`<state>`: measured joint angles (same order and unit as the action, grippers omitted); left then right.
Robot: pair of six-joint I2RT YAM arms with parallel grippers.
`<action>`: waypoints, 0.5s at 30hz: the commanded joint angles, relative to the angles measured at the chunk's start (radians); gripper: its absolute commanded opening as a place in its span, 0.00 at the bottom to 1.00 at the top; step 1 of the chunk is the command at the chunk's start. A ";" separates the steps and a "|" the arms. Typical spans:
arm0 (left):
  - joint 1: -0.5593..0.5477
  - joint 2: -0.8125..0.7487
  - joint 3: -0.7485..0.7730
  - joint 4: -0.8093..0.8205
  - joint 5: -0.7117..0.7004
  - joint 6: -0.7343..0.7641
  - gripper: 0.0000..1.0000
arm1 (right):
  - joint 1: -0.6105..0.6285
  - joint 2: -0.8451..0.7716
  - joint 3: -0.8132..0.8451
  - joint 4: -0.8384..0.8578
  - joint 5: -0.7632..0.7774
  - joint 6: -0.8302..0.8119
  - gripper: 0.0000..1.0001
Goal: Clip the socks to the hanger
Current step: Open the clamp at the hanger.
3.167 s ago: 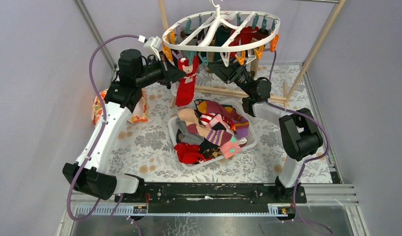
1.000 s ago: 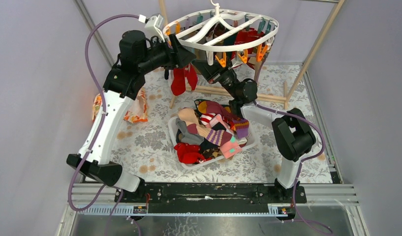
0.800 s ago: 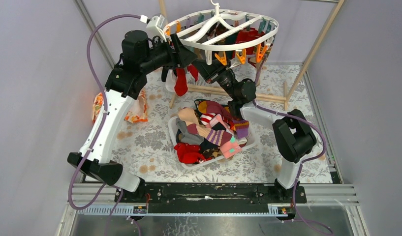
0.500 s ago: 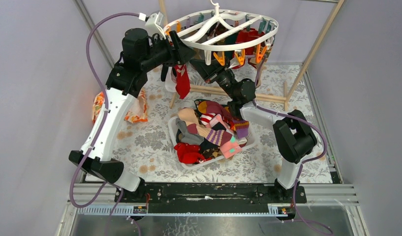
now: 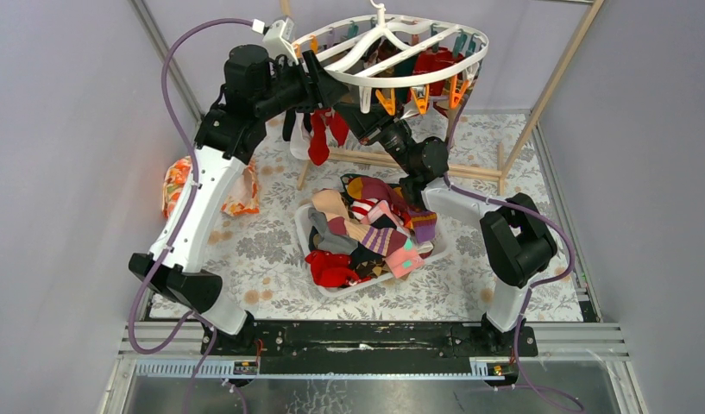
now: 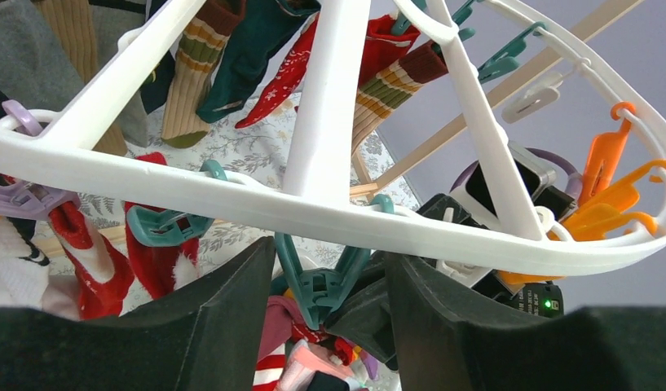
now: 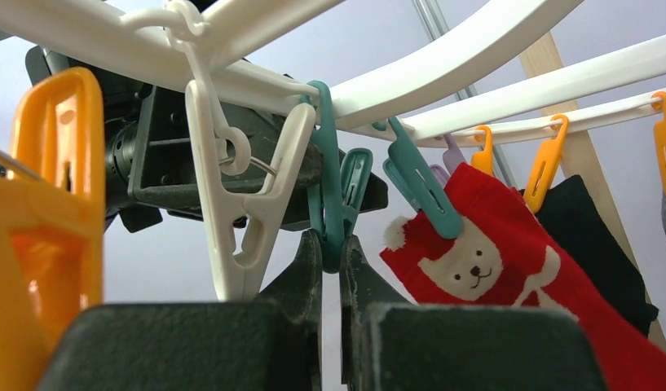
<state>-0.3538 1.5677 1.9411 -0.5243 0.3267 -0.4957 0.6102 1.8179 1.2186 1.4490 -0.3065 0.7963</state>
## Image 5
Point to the white laundry basket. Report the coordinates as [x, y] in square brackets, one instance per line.
[360, 193]

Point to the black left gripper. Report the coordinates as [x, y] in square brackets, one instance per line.
[312, 73]

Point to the orange clothespin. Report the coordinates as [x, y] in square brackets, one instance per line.
[459, 84]

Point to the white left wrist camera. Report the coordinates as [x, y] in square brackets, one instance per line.
[278, 37]

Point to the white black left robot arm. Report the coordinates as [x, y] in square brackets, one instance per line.
[256, 88]

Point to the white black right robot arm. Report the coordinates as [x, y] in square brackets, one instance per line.
[517, 239]

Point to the purple striped sock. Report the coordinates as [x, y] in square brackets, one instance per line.
[421, 222]

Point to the beige sock in basket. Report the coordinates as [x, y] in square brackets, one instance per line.
[331, 204]

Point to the large red sock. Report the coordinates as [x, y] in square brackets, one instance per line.
[338, 128]

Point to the wooden hanger stand frame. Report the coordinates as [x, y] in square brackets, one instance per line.
[500, 174]

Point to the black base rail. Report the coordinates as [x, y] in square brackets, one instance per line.
[354, 347]

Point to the white sock black stripes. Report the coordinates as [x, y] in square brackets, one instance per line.
[300, 140]

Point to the grey sock in basket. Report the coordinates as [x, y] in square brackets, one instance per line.
[321, 237]

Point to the red white sock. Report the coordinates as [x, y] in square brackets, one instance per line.
[318, 150]

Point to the white oval clip hanger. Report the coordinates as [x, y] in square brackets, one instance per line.
[401, 63]

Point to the floral orange fabric bag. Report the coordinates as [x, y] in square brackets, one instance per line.
[241, 199]

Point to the small red crumpled sock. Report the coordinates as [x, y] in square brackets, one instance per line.
[331, 270]

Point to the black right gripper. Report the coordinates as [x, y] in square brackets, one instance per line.
[368, 128]

